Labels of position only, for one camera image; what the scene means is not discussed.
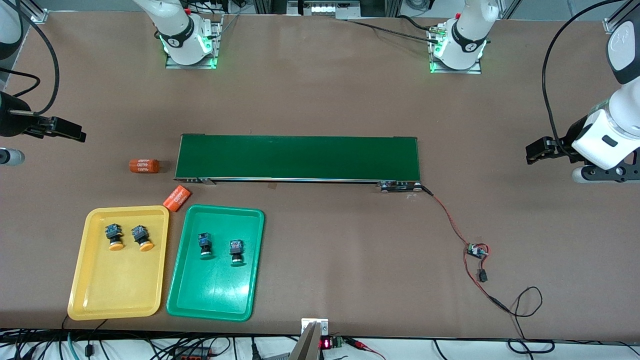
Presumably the orange cylinder marked 4680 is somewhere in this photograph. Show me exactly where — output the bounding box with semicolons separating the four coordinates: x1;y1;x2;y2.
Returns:
129;159;161;174
163;185;193;213

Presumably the yellow mushroom push button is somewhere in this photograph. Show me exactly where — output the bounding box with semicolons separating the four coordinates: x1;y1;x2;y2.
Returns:
104;223;125;251
131;225;155;252

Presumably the green mushroom push button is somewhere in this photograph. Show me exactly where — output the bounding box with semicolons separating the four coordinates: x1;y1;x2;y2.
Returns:
197;232;215;261
229;239;246;267

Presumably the yellow plastic tray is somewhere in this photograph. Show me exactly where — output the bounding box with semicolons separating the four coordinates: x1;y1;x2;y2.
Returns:
67;205;170;321

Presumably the green plastic tray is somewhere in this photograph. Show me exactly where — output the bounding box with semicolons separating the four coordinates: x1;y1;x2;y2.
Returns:
166;204;265;322

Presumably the green conveyor belt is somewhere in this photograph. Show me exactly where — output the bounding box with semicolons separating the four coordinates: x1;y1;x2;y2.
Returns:
173;134;423;193

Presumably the orange power strip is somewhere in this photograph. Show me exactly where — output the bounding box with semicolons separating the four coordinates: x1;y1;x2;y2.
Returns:
172;346;213;360

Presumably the red clip lead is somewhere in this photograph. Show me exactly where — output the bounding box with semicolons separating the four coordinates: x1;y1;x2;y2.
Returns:
345;337;386;360

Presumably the white light box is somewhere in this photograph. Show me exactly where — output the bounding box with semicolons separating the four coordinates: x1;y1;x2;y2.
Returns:
287;0;361;20

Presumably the grey metal bar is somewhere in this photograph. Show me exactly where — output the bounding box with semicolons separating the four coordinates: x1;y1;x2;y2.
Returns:
289;322;322;360

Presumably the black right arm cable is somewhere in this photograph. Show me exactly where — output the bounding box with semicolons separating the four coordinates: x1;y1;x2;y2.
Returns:
0;0;61;117

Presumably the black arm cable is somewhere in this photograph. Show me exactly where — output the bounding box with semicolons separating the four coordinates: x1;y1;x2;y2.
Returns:
0;0;61;117
542;0;621;153

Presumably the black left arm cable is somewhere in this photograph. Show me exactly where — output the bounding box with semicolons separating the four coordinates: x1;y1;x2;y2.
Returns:
542;0;621;153

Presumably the red and black wire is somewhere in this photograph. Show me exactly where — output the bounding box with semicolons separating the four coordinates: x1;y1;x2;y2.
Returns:
419;185;501;306

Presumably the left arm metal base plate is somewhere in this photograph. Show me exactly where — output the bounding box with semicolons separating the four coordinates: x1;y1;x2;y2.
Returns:
429;27;483;75

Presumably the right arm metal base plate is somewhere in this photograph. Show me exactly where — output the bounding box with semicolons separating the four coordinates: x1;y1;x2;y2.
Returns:
165;20;223;70

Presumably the thin black looped cable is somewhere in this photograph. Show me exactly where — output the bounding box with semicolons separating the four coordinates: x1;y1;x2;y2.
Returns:
487;286;556;353

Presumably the black cable behind bases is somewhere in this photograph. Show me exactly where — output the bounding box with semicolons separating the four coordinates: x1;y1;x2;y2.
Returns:
345;15;441;43

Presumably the silver mounting bracket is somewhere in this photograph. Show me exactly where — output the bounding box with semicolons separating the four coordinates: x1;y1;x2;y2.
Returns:
301;318;329;337

